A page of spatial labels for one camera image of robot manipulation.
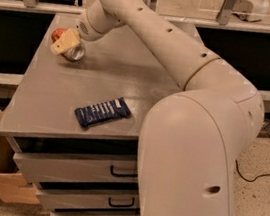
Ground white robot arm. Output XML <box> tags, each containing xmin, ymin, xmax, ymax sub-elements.
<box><xmin>51</xmin><ymin>0</ymin><xmax>264</xmax><ymax>216</ymax></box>

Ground top grey drawer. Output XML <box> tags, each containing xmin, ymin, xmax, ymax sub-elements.
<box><xmin>9</xmin><ymin>142</ymin><xmax>141</xmax><ymax>200</ymax></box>

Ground middle grey drawer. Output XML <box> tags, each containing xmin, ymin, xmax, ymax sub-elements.
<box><xmin>36</xmin><ymin>189</ymin><xmax>140</xmax><ymax>210</ymax></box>

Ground black floor cable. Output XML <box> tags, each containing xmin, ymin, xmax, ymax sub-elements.
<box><xmin>232</xmin><ymin>159</ymin><xmax>270</xmax><ymax>186</ymax></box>

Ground red coke can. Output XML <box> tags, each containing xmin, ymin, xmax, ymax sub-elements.
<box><xmin>47</xmin><ymin>26</ymin><xmax>90</xmax><ymax>64</ymax></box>

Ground brown cardboard box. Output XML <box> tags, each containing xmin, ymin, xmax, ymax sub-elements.
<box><xmin>0</xmin><ymin>117</ymin><xmax>39</xmax><ymax>205</ymax></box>

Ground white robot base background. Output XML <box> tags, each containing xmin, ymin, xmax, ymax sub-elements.
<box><xmin>232</xmin><ymin>0</ymin><xmax>270</xmax><ymax>22</ymax></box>

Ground grey drawer cabinet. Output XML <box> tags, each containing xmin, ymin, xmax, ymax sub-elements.
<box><xmin>0</xmin><ymin>26</ymin><xmax>179</xmax><ymax>214</ymax></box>

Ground blue rxbar blueberry bar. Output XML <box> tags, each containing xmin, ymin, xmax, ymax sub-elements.
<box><xmin>75</xmin><ymin>98</ymin><xmax>131</xmax><ymax>128</ymax></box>

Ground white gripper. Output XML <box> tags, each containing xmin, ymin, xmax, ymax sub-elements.
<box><xmin>49</xmin><ymin>10</ymin><xmax>104</xmax><ymax>63</ymax></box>

